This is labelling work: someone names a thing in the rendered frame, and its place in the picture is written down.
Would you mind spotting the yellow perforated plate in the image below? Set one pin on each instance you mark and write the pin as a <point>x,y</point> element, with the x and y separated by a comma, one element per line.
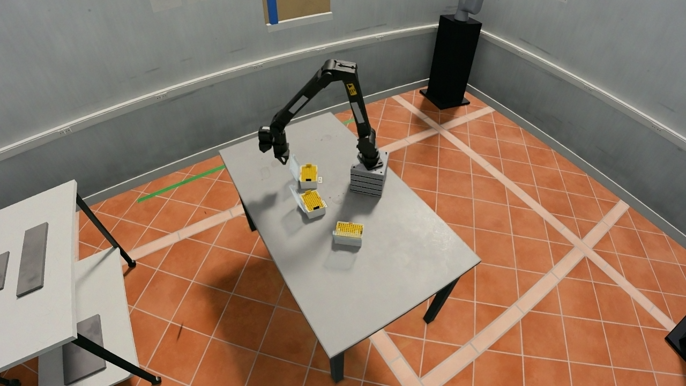
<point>349,228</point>
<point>308,173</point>
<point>312,200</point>

